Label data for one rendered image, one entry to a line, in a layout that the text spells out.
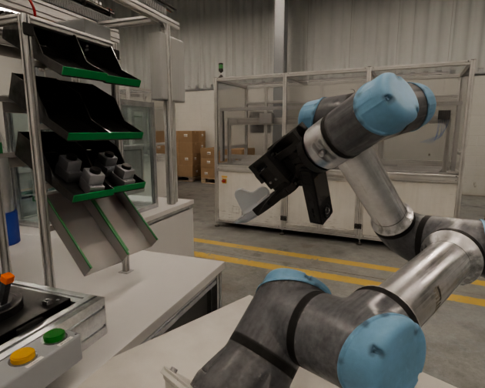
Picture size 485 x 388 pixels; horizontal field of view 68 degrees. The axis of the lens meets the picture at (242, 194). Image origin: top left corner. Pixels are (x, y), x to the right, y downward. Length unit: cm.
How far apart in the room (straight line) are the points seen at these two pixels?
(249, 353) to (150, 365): 38
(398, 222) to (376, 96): 42
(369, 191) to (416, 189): 372
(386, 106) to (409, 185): 400
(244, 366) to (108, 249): 69
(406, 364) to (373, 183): 35
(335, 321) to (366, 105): 28
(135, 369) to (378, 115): 72
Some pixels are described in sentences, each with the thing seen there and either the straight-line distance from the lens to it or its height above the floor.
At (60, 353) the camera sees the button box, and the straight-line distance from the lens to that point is 85.
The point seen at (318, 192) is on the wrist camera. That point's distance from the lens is 61.
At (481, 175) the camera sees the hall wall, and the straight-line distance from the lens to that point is 907.
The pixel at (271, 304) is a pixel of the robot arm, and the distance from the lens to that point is 59.
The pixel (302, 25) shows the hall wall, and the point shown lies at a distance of 966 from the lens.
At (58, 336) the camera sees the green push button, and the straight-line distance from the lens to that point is 85.
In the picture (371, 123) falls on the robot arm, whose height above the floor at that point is 138.
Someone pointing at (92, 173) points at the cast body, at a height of 126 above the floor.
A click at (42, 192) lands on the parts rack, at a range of 111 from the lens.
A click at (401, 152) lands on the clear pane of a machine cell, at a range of 444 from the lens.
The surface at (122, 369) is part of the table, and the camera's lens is 92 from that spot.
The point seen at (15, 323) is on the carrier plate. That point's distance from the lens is 95.
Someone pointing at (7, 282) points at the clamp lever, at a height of 106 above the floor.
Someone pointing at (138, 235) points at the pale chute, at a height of 103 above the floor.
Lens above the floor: 138
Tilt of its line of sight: 10 degrees down
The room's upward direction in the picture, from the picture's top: straight up
